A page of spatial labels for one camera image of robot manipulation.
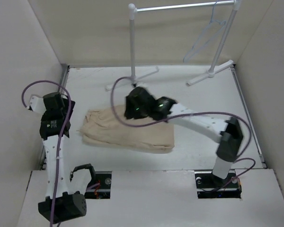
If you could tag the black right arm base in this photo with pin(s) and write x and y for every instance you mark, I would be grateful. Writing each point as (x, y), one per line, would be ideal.
(209, 186)

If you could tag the light blue wire hanger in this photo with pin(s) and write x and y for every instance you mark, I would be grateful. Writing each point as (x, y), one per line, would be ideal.
(207, 35)

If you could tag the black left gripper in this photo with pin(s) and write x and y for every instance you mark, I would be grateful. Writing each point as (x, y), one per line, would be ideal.
(66, 104)

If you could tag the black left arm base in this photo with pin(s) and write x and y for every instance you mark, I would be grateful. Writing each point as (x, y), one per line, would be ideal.
(100, 187)

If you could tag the white clothes rack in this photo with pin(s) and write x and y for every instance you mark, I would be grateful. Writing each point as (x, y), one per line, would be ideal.
(155, 34)

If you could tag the beige trousers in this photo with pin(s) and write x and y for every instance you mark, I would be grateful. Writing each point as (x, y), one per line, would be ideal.
(100, 127)

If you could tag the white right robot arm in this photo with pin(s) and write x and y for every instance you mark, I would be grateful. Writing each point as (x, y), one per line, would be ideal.
(227, 133)

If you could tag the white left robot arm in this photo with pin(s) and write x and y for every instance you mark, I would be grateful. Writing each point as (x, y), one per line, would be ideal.
(66, 185)

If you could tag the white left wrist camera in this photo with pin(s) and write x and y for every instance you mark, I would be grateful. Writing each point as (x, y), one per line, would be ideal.
(36, 104)

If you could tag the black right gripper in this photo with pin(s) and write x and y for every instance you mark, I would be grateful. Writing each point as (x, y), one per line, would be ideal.
(129, 112)

